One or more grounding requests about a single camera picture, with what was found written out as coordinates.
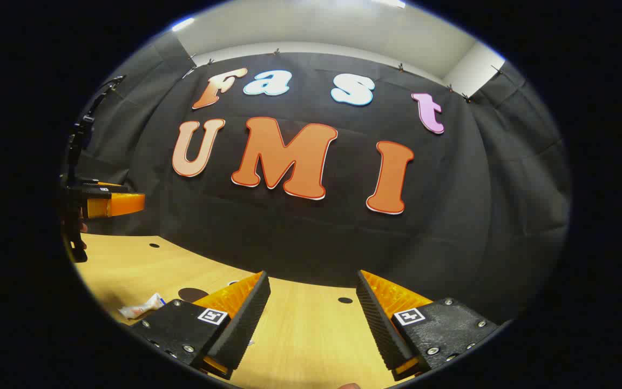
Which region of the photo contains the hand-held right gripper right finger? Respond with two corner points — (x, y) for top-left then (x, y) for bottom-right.
(355, 269), (503, 381)

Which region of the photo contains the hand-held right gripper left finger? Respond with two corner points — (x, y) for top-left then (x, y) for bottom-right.
(130, 270), (272, 380)

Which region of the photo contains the dark round coaster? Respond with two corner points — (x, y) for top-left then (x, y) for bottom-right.
(178, 287), (210, 303)

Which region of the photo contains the white toothpaste tube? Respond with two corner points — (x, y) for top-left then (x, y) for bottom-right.
(118, 293), (166, 319)

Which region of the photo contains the wooden desktop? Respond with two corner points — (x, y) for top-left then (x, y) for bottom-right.
(73, 233), (425, 389)

